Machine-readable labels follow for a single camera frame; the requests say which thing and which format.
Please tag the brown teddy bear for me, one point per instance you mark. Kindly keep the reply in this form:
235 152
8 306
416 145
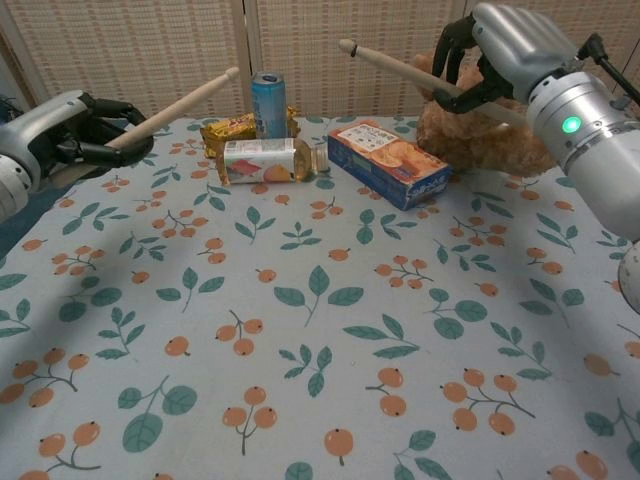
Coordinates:
475 145

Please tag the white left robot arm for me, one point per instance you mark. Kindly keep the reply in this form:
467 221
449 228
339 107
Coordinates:
12 187

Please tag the wooden drumstick with black band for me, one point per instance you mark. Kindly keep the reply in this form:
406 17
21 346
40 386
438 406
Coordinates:
390 62

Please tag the woven folding screen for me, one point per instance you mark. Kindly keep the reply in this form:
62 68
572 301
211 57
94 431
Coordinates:
150 45

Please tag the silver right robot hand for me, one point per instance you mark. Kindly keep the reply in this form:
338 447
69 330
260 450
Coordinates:
520 45

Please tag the blue drink can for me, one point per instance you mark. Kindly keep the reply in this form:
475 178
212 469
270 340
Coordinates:
269 107

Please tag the blue and orange snack box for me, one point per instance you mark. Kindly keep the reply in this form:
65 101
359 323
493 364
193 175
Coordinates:
385 160

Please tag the floral fruit print tablecloth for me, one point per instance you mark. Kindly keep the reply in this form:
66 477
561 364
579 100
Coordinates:
320 350

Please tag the plain wooden drumstick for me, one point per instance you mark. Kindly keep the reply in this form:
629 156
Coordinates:
190 100

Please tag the dark green potted plant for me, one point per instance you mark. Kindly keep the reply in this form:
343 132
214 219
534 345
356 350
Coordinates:
5 103

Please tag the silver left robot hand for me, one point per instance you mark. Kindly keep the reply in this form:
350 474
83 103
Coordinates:
55 127

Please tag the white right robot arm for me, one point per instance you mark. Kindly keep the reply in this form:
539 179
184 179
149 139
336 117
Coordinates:
595 160

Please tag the gold foil snack packet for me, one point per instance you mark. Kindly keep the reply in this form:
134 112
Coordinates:
225 132

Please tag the clear tea bottle with label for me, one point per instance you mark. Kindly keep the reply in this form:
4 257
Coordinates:
255 160

